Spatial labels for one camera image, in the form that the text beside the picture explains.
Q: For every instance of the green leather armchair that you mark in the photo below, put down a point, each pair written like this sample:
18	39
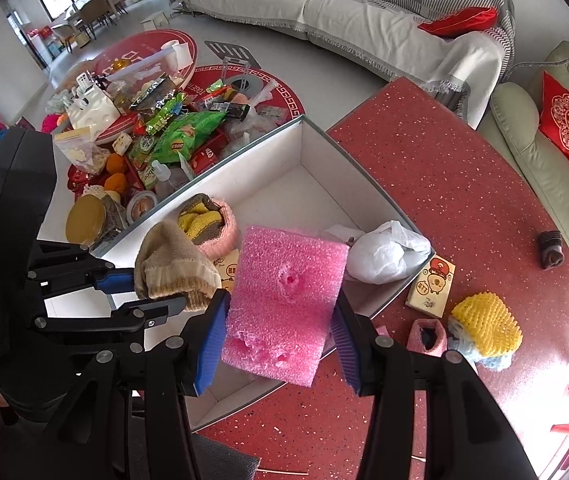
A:
511	125

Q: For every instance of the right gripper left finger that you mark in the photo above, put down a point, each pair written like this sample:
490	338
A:
94	416

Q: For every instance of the red pillow on sofa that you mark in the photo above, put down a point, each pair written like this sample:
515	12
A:
474	19

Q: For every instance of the pink knit sock bundle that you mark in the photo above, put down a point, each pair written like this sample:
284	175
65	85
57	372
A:
210	224

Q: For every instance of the thin wooden stick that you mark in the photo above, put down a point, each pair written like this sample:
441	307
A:
282	472

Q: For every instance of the light blue fluffy cloth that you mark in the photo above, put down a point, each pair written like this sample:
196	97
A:
460	340

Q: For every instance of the pink red knit sock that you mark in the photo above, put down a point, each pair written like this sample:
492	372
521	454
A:
427	337

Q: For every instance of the white plastic bag bundle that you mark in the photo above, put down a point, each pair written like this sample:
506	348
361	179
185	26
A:
387	254

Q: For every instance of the dark rolled sock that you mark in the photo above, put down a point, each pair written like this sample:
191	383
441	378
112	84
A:
550	249

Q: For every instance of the white covered sofa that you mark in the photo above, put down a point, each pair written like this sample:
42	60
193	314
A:
383	36

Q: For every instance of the teal white storage box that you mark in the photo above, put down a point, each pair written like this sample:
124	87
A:
311	225

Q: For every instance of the green chips bag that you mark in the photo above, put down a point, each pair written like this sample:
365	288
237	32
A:
184	135

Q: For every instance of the yellow foam fruit net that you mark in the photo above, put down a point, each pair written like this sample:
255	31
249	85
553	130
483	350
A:
487	324

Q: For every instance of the yellow cartoon tissue pack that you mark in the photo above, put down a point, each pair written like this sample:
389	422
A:
227	269

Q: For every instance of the beige knit sock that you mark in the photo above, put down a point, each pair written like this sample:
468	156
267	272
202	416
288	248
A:
169	264

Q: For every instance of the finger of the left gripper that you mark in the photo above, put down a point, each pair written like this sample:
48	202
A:
134	316
115	281

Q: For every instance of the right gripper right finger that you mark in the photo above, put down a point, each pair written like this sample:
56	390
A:
467	434

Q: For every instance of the round red floor mat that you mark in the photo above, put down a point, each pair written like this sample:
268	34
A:
250	82

